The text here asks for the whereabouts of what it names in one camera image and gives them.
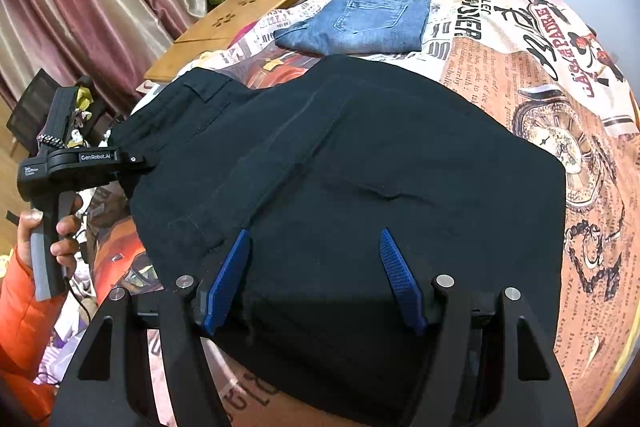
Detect person's left hand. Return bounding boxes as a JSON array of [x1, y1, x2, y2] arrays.
[[17, 194, 83, 279]]

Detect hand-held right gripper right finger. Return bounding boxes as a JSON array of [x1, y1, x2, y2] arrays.
[[378, 228, 581, 427]]

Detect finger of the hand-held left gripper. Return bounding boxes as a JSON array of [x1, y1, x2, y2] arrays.
[[120, 151, 159, 174]]

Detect purple floral cloth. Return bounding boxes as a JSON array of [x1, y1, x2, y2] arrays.
[[35, 302, 101, 388]]

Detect wooden lap desk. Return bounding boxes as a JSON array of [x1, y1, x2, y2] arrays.
[[144, 0, 305, 82]]

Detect black mesh chair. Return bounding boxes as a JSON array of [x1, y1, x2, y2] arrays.
[[6, 69, 63, 158]]

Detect folded blue jeans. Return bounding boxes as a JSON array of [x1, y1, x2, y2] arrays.
[[274, 0, 433, 56]]

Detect bed with printed cover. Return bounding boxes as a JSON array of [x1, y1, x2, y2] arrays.
[[85, 0, 633, 427]]

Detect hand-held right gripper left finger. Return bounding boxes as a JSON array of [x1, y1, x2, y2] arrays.
[[50, 228, 253, 427]]

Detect black pants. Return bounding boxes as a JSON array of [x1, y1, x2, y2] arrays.
[[107, 54, 568, 425]]

